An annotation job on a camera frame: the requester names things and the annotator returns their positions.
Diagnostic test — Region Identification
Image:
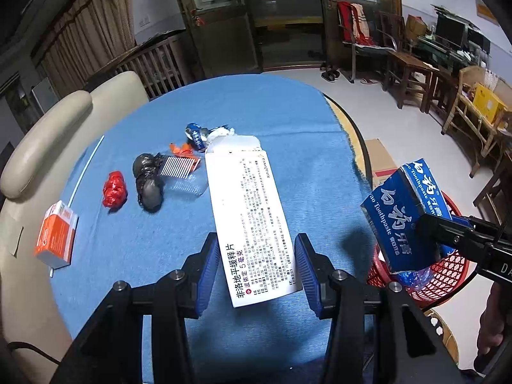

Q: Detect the red plastic basket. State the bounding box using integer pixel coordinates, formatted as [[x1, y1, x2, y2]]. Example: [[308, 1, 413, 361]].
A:
[[366, 192, 470, 308]]

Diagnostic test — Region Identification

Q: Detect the red striped cloth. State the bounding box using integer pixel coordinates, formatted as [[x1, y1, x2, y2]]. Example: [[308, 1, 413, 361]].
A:
[[338, 2, 372, 46]]

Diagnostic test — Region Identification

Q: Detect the thin white stick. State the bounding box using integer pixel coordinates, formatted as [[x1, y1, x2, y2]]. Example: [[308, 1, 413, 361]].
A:
[[50, 135, 105, 277]]

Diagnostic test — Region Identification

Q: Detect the brown cardboard box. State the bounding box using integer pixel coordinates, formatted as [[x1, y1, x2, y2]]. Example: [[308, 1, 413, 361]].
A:
[[405, 15, 428, 41]]

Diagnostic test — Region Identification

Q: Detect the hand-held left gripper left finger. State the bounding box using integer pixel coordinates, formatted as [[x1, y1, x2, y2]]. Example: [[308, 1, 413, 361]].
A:
[[50, 232, 220, 384]]

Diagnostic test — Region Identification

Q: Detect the yellow box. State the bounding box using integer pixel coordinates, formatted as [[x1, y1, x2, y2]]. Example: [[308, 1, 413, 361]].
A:
[[474, 83, 507, 123]]

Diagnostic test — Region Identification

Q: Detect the rattan chair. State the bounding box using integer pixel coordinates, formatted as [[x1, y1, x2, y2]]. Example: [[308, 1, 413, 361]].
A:
[[442, 66, 512, 179]]

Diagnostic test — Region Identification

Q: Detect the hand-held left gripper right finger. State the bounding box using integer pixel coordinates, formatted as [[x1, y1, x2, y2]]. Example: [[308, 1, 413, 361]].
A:
[[294, 233, 465, 384]]

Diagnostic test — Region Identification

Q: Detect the person's right hand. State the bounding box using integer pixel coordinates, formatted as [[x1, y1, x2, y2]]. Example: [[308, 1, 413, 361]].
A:
[[474, 284, 512, 372]]

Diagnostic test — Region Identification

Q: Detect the black cable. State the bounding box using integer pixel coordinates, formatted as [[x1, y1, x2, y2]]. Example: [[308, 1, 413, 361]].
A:
[[8, 342, 60, 365]]

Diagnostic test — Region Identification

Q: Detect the cluttered desk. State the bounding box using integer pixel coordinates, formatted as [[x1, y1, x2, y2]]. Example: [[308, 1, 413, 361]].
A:
[[412, 36, 492, 73]]

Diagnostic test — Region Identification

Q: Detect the metal chair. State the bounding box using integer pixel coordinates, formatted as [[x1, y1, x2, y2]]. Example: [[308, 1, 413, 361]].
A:
[[336, 2, 390, 83]]

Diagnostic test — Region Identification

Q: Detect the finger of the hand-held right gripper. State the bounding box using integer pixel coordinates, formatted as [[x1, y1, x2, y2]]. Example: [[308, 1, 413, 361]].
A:
[[415, 211, 481, 257], [451, 215, 497, 236]]

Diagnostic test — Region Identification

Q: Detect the blue tablecloth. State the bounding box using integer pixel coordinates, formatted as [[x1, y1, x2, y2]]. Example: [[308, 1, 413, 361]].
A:
[[48, 74, 374, 384]]

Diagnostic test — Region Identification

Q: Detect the black plastic bag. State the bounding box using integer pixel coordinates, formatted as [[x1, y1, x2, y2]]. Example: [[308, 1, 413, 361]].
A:
[[133, 153, 164, 212]]

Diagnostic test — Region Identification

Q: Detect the blue plastic film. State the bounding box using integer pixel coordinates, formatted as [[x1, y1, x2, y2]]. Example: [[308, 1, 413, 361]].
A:
[[396, 268, 433, 293]]

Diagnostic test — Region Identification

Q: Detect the small orange white box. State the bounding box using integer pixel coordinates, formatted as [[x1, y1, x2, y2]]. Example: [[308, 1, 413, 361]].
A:
[[34, 200, 79, 269]]

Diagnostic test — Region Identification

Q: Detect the blue foil wrapper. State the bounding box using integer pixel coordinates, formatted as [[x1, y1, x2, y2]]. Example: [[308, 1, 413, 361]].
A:
[[185, 124, 209, 152]]

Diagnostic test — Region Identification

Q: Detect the large black monitor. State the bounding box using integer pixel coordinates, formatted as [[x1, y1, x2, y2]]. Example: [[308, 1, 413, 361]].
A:
[[435, 14, 468, 49]]

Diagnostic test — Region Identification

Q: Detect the wooden crib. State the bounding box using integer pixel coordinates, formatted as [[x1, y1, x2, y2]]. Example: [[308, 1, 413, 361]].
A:
[[116, 34, 193, 100]]

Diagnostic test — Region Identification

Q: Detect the wooden stool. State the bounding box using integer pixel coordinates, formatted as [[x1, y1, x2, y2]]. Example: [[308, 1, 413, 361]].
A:
[[420, 64, 454, 115]]

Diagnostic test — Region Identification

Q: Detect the round patterned cushion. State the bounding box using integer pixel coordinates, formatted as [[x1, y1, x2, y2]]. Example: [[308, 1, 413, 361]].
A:
[[428, 308, 461, 372]]

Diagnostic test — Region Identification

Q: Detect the white crumpled paper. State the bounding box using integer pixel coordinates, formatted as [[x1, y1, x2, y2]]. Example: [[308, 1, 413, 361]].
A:
[[206, 126, 235, 142]]

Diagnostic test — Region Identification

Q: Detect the brown wooden chair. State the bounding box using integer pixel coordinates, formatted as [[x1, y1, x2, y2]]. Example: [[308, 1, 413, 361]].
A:
[[378, 10, 438, 108]]

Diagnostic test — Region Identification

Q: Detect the striped clear plastic packaging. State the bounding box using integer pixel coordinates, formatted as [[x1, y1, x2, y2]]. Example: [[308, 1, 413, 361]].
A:
[[160, 155, 209, 196]]

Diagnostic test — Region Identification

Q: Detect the dark wooden chair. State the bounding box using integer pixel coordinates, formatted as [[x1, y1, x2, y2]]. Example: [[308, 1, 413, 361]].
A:
[[472, 160, 512, 225]]

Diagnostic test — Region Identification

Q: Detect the beige curtain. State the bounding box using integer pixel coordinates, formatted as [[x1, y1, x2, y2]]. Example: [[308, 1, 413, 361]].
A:
[[32, 0, 137, 84]]

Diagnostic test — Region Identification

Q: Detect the blue toothpaste box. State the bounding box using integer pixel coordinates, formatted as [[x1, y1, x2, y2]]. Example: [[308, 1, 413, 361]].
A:
[[360, 158, 454, 275]]

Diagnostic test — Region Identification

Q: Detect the red plastic bag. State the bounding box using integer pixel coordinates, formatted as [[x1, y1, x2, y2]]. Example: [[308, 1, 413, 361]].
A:
[[102, 171, 129, 209]]

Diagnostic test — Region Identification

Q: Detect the small black monitor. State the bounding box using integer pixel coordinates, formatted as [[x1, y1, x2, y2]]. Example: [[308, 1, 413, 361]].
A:
[[467, 28, 491, 54]]

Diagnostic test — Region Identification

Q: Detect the long white medicine box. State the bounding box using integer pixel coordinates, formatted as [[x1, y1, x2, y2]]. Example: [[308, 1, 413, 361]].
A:
[[205, 135, 305, 308]]

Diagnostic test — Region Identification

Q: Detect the flat cardboard box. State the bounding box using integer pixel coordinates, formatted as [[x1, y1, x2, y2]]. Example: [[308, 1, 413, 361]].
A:
[[364, 139, 401, 190]]

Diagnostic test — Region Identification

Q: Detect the orange wall sign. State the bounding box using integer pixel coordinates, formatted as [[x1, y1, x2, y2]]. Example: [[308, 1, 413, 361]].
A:
[[476, 0, 499, 20]]

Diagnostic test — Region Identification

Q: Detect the beige leather sofa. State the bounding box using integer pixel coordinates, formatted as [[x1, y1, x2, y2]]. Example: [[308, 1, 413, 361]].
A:
[[0, 71, 150, 384]]

